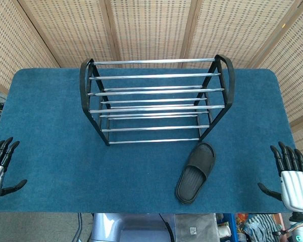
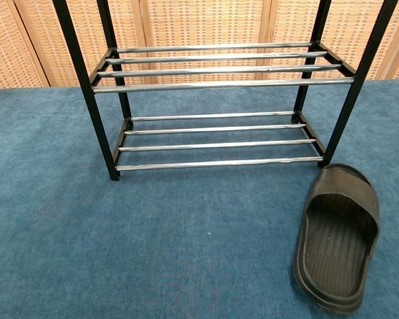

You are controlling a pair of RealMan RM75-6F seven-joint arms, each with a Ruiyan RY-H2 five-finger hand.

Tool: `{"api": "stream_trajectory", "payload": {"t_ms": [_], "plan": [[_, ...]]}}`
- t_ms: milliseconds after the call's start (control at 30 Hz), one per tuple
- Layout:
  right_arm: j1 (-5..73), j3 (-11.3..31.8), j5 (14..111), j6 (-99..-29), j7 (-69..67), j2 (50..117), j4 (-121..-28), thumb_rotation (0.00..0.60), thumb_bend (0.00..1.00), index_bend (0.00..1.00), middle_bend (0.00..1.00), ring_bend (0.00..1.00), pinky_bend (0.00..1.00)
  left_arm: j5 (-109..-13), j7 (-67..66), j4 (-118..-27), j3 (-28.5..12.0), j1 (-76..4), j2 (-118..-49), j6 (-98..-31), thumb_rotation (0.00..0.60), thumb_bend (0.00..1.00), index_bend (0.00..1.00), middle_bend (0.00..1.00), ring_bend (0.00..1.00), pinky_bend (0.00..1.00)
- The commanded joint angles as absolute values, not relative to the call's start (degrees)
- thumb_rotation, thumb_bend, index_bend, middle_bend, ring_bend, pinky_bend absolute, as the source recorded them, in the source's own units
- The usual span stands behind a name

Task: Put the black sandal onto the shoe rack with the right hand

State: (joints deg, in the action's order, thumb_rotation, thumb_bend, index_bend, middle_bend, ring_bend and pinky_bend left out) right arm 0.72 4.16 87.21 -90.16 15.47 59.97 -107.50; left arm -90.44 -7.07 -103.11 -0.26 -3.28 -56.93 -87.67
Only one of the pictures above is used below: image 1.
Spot blue metal frame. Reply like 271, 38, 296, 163
222, 213, 237, 242

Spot black rubber slipper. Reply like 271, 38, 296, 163
176, 142, 217, 205

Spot black chrome shoe rack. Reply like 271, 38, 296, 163
79, 54, 236, 147

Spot blue carpet table cover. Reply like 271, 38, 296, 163
0, 67, 303, 214

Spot striped cloth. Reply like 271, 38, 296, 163
243, 213, 280, 239

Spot black cable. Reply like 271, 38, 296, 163
158, 213, 175, 242

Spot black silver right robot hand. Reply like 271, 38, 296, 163
257, 141, 303, 213

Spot bamboo folding screen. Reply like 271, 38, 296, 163
0, 0, 303, 177

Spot blue-grey robot torso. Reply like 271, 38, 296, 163
89, 213, 176, 242

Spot grey pouch with label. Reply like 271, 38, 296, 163
173, 213, 221, 242

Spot grey cable pair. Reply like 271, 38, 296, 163
72, 213, 83, 242

